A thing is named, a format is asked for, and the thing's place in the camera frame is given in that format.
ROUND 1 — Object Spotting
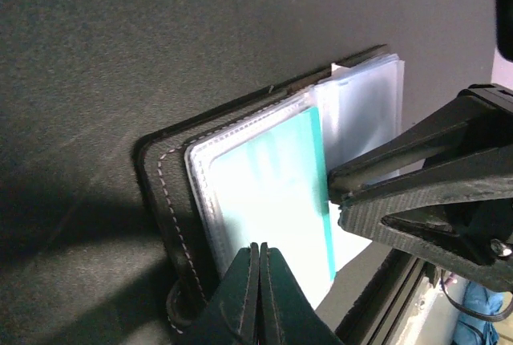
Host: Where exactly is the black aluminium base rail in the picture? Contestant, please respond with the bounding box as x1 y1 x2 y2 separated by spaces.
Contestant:
335 250 426 344

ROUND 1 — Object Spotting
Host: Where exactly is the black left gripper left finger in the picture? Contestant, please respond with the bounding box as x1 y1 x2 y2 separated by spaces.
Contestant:
178 243 260 344

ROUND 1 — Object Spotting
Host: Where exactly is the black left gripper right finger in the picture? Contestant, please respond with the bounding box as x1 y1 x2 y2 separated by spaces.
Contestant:
260 243 341 344

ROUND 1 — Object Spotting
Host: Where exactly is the teal card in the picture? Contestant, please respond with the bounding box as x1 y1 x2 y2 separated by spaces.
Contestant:
208 108 335 280

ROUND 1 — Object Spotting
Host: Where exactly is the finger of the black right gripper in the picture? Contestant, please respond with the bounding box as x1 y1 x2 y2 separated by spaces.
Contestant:
338 148 512 291
329 94 512 203

